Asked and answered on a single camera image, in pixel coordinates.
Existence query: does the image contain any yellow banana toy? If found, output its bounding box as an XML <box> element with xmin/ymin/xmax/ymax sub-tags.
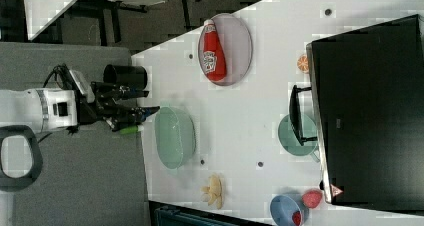
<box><xmin>201</xmin><ymin>174</ymin><xmax>223</xmax><ymax>209</ymax></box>

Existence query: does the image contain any orange slice toy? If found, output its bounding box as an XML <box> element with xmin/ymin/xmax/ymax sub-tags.
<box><xmin>297</xmin><ymin>54</ymin><xmax>309</xmax><ymax>73</ymax></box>

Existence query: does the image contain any teal crate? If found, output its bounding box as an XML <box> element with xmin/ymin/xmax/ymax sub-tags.
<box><xmin>153</xmin><ymin>206</ymin><xmax>266</xmax><ymax>226</ymax></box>

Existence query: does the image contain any green marker pen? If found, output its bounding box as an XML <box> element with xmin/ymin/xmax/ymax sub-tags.
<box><xmin>119</xmin><ymin>125</ymin><xmax>144</xmax><ymax>135</ymax></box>

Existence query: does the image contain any red strawberry toy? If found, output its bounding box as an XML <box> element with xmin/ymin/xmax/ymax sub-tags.
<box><xmin>302</xmin><ymin>190</ymin><xmax>323</xmax><ymax>209</ymax></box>

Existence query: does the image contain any green oval plastic strainer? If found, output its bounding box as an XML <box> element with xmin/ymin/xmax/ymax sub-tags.
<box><xmin>154</xmin><ymin>107</ymin><xmax>196</xmax><ymax>170</ymax></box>

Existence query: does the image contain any black cylindrical cup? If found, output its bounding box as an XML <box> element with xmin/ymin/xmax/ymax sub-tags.
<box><xmin>103</xmin><ymin>65</ymin><xmax>148</xmax><ymax>89</ymax></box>

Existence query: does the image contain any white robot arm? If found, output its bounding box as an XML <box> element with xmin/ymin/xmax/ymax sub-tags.
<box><xmin>1</xmin><ymin>82</ymin><xmax>160</xmax><ymax>134</ymax></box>

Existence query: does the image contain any small red fruit toy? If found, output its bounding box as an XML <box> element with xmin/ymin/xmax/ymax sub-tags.
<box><xmin>292</xmin><ymin>211</ymin><xmax>302</xmax><ymax>226</ymax></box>

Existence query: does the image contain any black toaster oven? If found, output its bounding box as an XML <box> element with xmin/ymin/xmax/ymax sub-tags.
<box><xmin>307</xmin><ymin>15</ymin><xmax>424</xmax><ymax>215</ymax></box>

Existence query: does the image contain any black cable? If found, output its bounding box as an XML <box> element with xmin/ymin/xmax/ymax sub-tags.
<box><xmin>42</xmin><ymin>64</ymin><xmax>73</xmax><ymax>89</ymax></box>

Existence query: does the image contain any blue bowl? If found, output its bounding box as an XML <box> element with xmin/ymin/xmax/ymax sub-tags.
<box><xmin>270</xmin><ymin>195</ymin><xmax>304</xmax><ymax>226</ymax></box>

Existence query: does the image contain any red ketchup bottle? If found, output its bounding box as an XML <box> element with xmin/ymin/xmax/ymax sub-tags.
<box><xmin>202</xmin><ymin>19</ymin><xmax>227</xmax><ymax>82</ymax></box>

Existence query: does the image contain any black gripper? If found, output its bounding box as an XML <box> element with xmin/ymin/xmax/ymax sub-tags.
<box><xmin>76</xmin><ymin>82</ymin><xmax>160</xmax><ymax>130</ymax></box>

